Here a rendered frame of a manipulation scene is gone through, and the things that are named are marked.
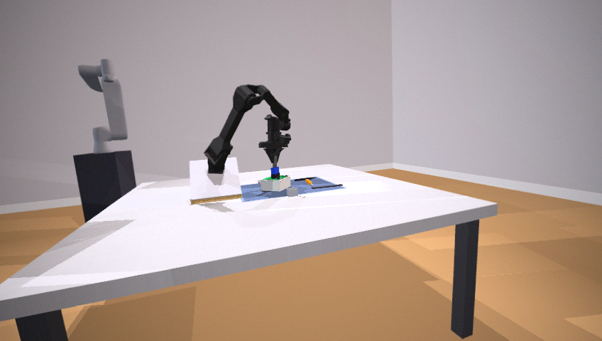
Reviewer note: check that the blue plug with grey cables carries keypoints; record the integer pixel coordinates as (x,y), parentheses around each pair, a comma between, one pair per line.
(275,169)

